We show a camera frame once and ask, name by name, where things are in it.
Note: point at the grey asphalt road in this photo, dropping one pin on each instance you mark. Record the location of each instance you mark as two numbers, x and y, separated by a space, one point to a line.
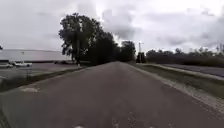
203 69

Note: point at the white car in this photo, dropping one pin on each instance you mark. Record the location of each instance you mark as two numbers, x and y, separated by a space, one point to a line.
20 63

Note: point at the pole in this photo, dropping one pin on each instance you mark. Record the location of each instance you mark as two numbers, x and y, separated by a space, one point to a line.
139 50

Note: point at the grey asphalt path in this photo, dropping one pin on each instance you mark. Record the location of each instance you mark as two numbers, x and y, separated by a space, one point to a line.
110 96

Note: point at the row of dark trees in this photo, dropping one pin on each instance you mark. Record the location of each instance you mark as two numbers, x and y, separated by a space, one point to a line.
90 40

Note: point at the grey parking lot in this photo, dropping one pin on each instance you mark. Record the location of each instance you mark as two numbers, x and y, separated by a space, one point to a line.
40 69

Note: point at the pale gravel strip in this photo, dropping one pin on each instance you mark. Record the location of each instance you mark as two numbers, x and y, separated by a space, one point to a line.
196 94

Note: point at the long white building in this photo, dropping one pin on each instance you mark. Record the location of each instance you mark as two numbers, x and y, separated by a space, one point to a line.
30 55

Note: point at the grass verge strip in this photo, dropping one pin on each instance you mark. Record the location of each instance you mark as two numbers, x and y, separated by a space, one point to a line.
186 78

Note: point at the distant tree line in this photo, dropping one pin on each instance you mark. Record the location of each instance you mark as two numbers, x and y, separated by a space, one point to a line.
186 57

